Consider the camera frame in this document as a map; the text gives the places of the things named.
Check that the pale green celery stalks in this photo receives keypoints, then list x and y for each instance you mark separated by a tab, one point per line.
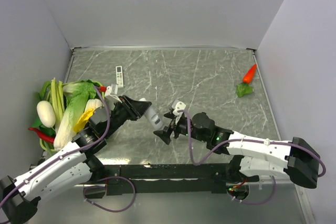
57	99

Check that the orange toy carrot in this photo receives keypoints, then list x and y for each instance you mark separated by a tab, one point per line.
247	79

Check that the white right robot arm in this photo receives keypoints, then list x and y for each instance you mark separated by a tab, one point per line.
252	156

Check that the yellow green napa cabbage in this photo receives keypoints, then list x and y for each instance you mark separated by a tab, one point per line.
91	106

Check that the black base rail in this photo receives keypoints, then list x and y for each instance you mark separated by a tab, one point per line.
169	178

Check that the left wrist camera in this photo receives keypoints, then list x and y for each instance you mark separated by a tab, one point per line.
111	93

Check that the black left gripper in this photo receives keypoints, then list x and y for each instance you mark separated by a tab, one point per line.
138	107

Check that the large green napa cabbage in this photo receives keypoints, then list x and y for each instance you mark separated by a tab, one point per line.
77	95

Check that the white eggplant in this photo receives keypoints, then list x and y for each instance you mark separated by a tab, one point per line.
46	114

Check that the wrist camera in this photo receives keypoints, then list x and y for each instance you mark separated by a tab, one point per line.
111	93
176	106

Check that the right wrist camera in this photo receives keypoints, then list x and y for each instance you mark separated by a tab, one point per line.
176	106

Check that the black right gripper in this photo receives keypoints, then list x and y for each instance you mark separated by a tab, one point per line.
165	133

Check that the red chili pepper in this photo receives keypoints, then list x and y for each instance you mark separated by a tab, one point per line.
42	136

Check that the small white remote control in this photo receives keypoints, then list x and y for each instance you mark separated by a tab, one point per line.
119	76

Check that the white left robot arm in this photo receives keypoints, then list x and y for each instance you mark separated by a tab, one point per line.
74	164

